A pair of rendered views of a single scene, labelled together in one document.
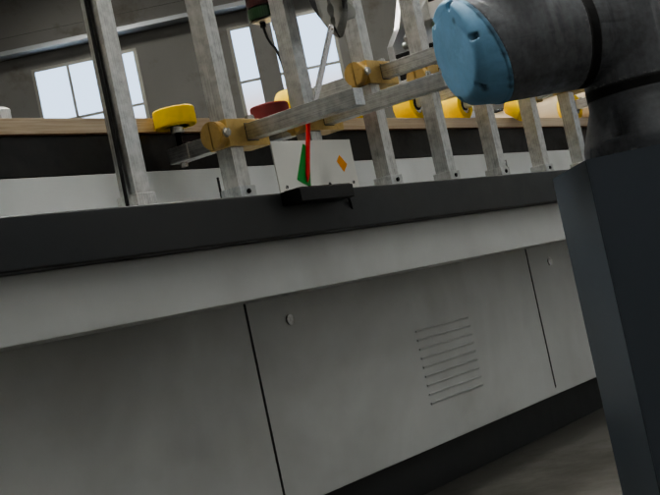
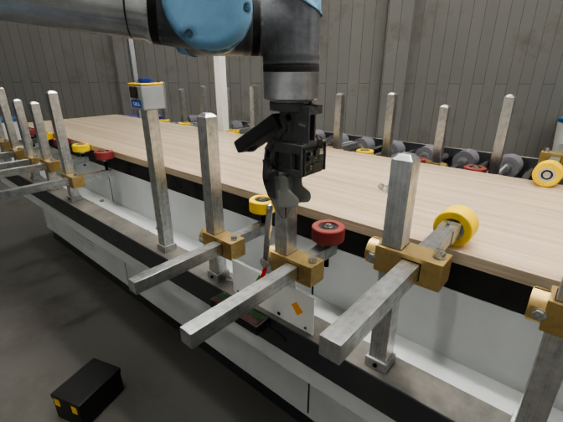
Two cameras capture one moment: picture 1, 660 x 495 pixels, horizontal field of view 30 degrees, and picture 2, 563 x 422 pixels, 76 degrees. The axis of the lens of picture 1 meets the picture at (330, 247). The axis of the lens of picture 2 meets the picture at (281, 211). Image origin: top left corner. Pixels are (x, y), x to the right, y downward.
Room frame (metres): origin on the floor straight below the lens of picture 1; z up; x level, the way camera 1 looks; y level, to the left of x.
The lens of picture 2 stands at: (2.45, -0.73, 1.26)
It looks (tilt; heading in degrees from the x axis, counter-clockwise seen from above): 22 degrees down; 95
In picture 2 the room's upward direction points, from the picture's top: straight up
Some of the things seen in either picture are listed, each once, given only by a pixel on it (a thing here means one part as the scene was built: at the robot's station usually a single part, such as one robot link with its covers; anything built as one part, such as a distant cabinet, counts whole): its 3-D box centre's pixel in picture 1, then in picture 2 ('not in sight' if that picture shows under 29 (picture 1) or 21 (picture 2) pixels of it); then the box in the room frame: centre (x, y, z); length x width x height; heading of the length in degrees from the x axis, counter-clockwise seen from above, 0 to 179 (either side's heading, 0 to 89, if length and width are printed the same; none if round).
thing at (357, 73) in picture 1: (370, 75); (405, 260); (2.62, -0.16, 0.95); 0.14 x 0.06 x 0.05; 145
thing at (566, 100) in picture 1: (565, 93); not in sight; (3.42, -0.73, 0.92); 0.04 x 0.04 x 0.48; 55
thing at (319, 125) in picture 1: (311, 121); (294, 263); (2.42, -0.02, 0.85); 0.14 x 0.06 x 0.05; 145
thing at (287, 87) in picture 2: not in sight; (291, 87); (2.42, -0.11, 1.23); 0.10 x 0.09 x 0.05; 55
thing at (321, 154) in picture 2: not in sight; (294, 138); (2.42, -0.12, 1.15); 0.09 x 0.08 x 0.12; 145
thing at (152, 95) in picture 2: not in sight; (147, 96); (1.98, 0.29, 1.18); 0.07 x 0.07 x 0.08; 55
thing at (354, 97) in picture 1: (261, 129); (211, 251); (2.20, 0.08, 0.82); 0.44 x 0.03 x 0.04; 55
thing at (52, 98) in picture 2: not in sight; (64, 149); (1.38, 0.72, 0.93); 0.04 x 0.04 x 0.48; 55
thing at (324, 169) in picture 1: (316, 165); (269, 295); (2.36, -0.01, 0.75); 0.26 x 0.01 x 0.10; 145
